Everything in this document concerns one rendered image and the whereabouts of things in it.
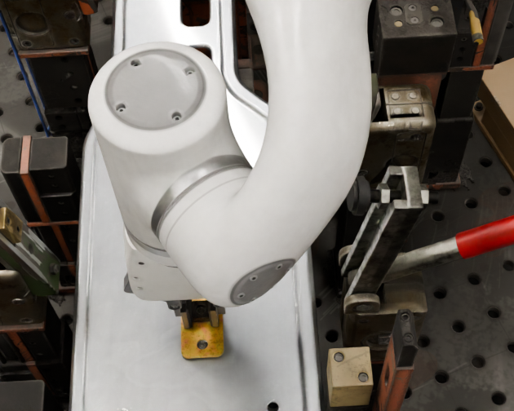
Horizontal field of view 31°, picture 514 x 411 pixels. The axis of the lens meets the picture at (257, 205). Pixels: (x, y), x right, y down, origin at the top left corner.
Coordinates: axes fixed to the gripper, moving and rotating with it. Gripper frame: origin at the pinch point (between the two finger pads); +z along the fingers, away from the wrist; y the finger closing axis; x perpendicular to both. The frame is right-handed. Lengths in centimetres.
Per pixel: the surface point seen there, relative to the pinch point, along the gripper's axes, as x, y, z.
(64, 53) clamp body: -37.7, 16.2, 10.2
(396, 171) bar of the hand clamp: -1.3, -15.9, -18.5
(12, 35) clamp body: -38.3, 21.6, 7.2
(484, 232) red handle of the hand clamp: 0.0, -23.4, -10.6
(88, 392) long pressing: 6.6, 10.2, 3.0
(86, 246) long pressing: -8.1, 11.1, 3.3
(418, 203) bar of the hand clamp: 1.4, -17.1, -18.4
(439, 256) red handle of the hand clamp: 0.6, -20.1, -8.0
